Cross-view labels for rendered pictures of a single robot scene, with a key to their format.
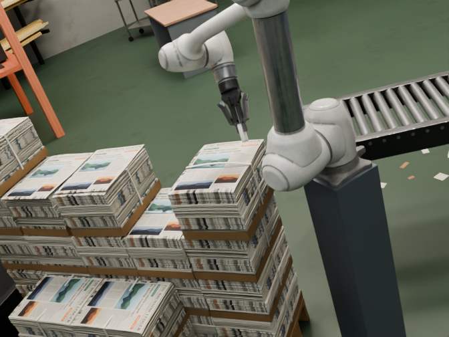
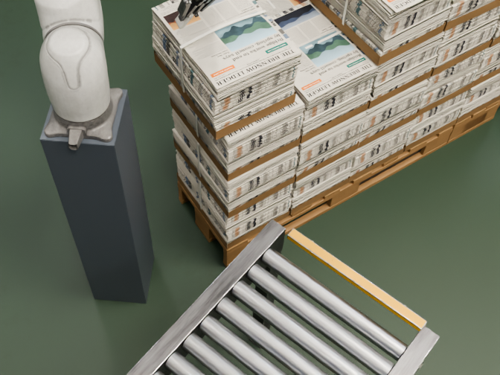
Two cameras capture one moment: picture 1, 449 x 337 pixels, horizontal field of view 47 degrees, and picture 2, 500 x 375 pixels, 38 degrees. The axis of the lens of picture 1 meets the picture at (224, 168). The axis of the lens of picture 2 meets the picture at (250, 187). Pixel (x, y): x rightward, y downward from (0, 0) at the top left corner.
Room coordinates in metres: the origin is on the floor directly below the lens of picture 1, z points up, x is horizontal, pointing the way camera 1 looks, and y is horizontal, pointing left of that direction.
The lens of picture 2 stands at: (2.52, -1.34, 2.54)
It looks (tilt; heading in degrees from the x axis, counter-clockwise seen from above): 56 degrees down; 113
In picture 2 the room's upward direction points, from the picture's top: 4 degrees clockwise
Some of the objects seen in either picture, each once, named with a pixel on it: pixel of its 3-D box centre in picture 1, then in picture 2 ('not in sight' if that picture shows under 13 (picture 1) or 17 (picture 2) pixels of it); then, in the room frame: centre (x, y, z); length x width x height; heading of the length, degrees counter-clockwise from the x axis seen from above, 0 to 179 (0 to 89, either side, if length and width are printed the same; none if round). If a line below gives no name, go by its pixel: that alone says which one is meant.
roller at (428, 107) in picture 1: (425, 103); not in sight; (2.28, -1.06, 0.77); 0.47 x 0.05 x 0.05; 168
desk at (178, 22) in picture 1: (186, 34); not in sight; (7.08, -0.09, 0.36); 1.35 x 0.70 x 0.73; 10
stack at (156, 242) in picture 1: (171, 277); (329, 109); (2.07, 0.42, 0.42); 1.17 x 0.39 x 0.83; 60
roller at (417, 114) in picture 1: (411, 106); not in sight; (2.30, -1.00, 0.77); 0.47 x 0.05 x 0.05; 168
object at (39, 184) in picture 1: (48, 175); not in sight; (2.26, 0.80, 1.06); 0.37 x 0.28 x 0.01; 148
